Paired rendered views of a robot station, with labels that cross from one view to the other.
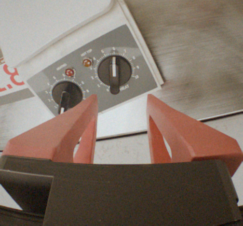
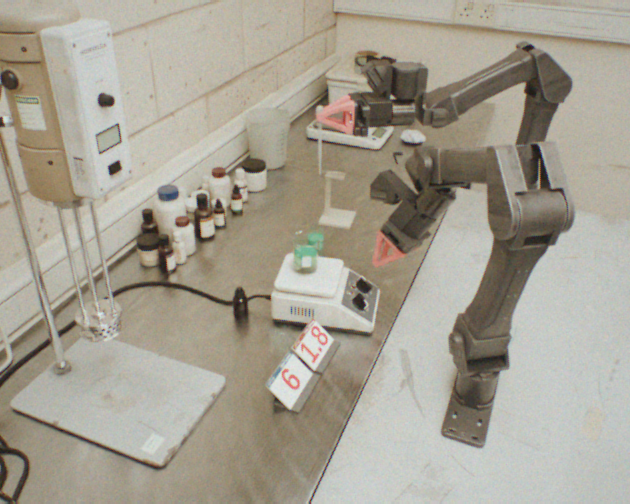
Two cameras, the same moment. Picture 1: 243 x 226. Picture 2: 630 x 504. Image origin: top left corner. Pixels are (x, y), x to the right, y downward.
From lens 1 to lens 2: 1.13 m
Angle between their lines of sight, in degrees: 72
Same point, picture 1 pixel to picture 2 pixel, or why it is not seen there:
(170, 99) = (387, 298)
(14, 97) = (327, 356)
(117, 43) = (353, 277)
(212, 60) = (379, 280)
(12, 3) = (305, 280)
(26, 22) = (322, 279)
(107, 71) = (361, 286)
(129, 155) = (407, 324)
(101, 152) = (398, 334)
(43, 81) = (346, 301)
